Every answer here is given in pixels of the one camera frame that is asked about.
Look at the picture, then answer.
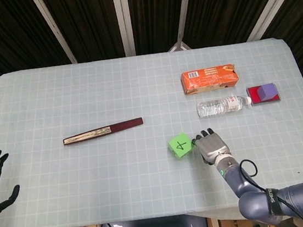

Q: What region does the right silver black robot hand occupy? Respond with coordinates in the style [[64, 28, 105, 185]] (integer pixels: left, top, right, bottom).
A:
[[189, 125, 234, 169]]

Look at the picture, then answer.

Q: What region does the black velcro strap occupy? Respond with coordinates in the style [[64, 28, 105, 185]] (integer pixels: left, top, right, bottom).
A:
[[264, 185, 282, 218]]

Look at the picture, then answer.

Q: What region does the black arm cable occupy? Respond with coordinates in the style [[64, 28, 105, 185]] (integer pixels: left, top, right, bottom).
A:
[[239, 152, 303, 227]]

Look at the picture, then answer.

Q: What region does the white partition frame post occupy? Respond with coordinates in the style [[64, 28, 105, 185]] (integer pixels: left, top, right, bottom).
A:
[[31, 0, 78, 68], [162, 0, 202, 53], [111, 0, 137, 58], [241, 0, 303, 42]]

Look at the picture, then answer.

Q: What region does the green numbered cube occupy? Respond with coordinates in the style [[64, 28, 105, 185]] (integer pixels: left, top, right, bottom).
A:
[[166, 131, 195, 161]]

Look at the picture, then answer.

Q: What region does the orange carton box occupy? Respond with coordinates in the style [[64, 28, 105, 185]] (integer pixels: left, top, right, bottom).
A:
[[179, 63, 241, 96]]

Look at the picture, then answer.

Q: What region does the dark red folded fan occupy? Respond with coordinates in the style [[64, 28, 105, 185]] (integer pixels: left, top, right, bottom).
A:
[[61, 117, 146, 146]]

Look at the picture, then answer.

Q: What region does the red and purple flat box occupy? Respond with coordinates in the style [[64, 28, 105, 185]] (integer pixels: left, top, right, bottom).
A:
[[245, 82, 282, 107]]

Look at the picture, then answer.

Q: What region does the clear plastic water bottle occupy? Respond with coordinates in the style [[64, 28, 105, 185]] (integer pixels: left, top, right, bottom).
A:
[[195, 93, 254, 119]]

